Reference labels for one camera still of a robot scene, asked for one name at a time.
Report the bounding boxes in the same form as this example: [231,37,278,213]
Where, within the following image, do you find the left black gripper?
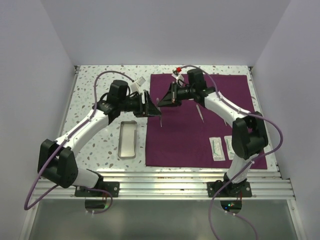
[119,91,161,118]

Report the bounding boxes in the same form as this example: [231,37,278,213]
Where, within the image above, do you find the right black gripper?
[158,81,196,108]

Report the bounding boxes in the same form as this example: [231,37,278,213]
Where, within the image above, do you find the pointed steel tweezers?
[156,97,163,128]

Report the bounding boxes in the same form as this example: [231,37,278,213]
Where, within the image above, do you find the broad steel forceps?
[196,104,204,123]

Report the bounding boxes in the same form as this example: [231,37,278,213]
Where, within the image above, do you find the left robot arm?
[37,80,161,197]

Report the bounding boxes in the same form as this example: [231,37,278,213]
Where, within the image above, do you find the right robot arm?
[158,67,269,198]

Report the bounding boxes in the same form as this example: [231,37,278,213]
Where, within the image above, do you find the purple surgical cloth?
[145,74,255,169]

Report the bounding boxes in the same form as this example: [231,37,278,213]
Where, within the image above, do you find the metal instrument tray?
[117,121,138,160]

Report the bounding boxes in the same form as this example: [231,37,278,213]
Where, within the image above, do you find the right suture packet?
[224,135,235,161]

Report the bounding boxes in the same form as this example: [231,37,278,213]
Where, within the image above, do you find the suture packet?
[209,137,226,162]
[224,135,235,161]

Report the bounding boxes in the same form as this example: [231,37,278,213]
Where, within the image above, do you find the left suture packet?
[209,137,226,162]

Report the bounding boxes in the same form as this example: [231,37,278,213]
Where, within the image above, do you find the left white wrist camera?
[129,77,146,93]

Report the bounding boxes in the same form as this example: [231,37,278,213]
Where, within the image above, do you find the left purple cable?
[23,70,135,215]

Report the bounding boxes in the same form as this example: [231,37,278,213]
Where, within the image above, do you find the purple cable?
[181,65,285,240]
[23,70,135,215]

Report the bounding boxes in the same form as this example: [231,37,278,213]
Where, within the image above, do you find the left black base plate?
[74,181,120,198]

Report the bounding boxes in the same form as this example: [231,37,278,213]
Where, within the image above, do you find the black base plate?
[74,181,120,198]
[206,180,253,198]

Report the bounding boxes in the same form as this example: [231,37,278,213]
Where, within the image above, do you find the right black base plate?
[206,180,253,198]

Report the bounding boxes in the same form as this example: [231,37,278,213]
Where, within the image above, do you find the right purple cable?
[181,65,285,240]

